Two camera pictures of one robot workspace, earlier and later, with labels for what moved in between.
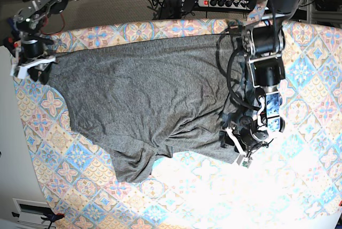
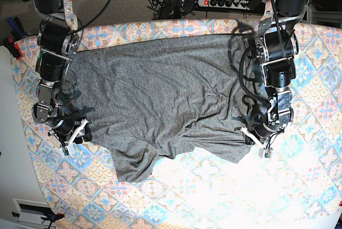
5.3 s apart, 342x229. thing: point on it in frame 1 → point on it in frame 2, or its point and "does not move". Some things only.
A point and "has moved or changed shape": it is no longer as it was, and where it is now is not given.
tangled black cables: (172, 4) does not move
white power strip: (235, 4) does not move
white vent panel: (31, 212) does not move
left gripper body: (32, 60) → (69, 129)
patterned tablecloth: (295, 183) does not move
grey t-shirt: (143, 103) has moved or changed shape
